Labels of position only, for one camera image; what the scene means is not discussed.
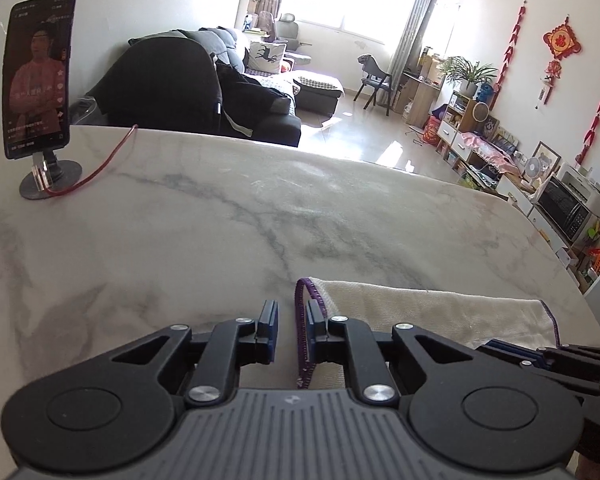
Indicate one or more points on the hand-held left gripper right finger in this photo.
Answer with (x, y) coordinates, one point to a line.
(316, 334)

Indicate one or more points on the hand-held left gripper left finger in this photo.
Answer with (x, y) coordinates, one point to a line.
(272, 330)

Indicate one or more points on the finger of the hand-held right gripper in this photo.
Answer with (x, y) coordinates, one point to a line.
(515, 347)
(560, 372)

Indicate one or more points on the white towel with purple hem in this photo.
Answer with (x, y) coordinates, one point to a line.
(420, 310)

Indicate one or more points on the black microwave oven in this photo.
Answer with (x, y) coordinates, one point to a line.
(562, 207)

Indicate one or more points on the white countertop appliance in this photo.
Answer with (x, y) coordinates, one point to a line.
(585, 182)

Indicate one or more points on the small white desk fan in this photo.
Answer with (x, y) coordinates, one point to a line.
(532, 167)

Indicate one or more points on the framed picture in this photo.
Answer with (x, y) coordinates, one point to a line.
(547, 157)

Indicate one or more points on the pink cloth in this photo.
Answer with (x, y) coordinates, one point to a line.
(480, 147)

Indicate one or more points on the dark grey sofa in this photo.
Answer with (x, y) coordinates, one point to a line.
(275, 125)

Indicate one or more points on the white and wood low cabinet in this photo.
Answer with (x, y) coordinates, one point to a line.
(450, 132)

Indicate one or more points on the red gift bag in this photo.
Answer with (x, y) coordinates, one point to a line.
(432, 131)

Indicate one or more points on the black jacket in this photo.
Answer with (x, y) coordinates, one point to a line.
(245, 87)

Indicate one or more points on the checked sofa cover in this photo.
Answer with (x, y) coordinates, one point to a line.
(315, 80)

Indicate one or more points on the blue plush toy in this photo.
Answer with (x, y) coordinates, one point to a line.
(486, 94)

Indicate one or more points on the round grey phone stand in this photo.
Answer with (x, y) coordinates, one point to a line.
(65, 172)

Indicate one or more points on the wooden desk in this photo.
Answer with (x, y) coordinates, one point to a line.
(422, 95)

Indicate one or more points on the black coat on chair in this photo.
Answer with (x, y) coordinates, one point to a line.
(165, 85)

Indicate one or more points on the wooden chair with dark seat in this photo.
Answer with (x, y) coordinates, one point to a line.
(375, 72)

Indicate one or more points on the white deer print cushion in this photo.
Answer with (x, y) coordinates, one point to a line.
(267, 57)

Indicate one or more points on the green potted plant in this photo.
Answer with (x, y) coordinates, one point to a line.
(465, 72)

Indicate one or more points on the clear plastic bag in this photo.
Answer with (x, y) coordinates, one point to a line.
(87, 110)

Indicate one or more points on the grey recliner chair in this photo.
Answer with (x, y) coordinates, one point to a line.
(289, 30)

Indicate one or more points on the black smartphone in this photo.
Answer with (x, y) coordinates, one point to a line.
(35, 85)

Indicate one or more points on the red knot wall decoration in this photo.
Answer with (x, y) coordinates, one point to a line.
(561, 40)

